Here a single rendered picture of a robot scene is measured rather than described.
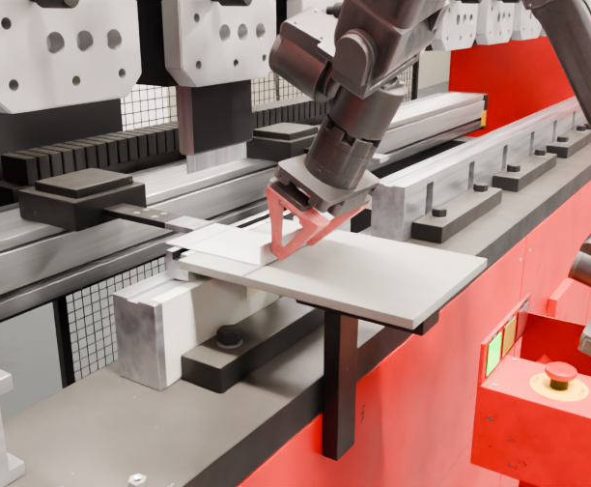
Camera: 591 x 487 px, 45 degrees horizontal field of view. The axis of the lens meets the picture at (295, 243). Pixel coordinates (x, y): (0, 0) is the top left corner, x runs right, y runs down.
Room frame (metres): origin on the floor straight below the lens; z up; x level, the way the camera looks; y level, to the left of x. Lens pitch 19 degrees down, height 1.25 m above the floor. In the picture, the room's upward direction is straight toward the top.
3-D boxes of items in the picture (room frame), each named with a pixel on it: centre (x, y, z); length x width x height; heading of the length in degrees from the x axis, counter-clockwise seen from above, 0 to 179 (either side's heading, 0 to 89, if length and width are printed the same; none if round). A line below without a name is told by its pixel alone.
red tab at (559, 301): (1.54, -0.62, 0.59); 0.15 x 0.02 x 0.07; 146
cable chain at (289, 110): (1.64, -0.01, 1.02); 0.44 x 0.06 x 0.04; 146
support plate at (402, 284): (0.70, -0.04, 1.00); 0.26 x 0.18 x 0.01; 56
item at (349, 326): (0.67, -0.07, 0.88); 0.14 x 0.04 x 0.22; 56
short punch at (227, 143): (0.78, 0.08, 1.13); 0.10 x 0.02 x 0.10; 146
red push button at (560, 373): (0.82, -0.34, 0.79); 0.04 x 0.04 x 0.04
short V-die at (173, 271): (0.80, 0.07, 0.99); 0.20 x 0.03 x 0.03; 146
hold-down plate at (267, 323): (0.78, 0.01, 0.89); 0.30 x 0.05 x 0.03; 146
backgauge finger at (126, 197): (0.87, 0.21, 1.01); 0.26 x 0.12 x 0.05; 56
